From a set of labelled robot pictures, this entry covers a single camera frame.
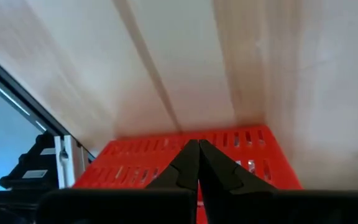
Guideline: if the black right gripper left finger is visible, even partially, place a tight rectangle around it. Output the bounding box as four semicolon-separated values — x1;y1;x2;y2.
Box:
34;139;200;224

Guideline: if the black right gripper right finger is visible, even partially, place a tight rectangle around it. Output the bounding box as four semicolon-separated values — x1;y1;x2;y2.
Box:
198;139;358;224

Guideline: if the silver metal bracket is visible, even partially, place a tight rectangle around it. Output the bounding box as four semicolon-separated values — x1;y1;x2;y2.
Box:
53;134;89;189

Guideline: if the black aluminium table frame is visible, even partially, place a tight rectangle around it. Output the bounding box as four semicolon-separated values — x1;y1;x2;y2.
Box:
0;45;96;162

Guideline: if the red plastic basket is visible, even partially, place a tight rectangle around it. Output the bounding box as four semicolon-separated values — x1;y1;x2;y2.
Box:
72;124;303;224

